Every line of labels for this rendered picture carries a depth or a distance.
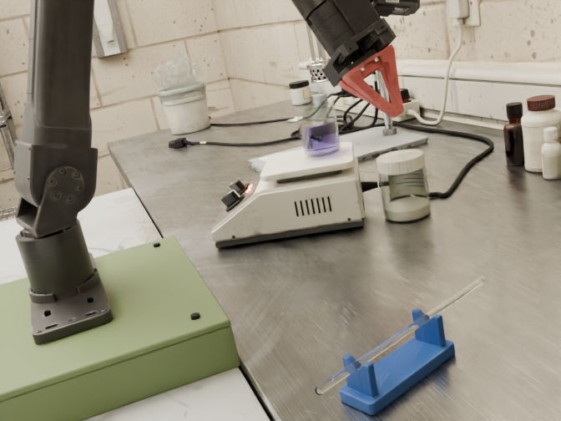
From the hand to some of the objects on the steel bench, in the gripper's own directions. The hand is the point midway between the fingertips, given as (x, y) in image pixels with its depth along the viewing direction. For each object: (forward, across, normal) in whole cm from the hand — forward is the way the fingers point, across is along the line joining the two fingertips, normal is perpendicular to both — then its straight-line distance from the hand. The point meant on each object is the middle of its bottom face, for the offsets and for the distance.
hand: (395, 109), depth 79 cm
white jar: (-18, -117, +22) cm, 120 cm away
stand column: (+3, -49, +15) cm, 51 cm away
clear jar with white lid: (+12, -7, -4) cm, 14 cm away
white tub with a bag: (-29, -113, -11) cm, 117 cm away
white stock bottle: (+19, -12, +18) cm, 28 cm away
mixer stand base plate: (0, -47, +3) cm, 48 cm away
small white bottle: (+20, -7, +16) cm, 26 cm away
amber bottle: (+17, -17, +18) cm, 30 cm away
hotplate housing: (+5, -14, -15) cm, 21 cm away
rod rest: (+17, +26, -22) cm, 38 cm away
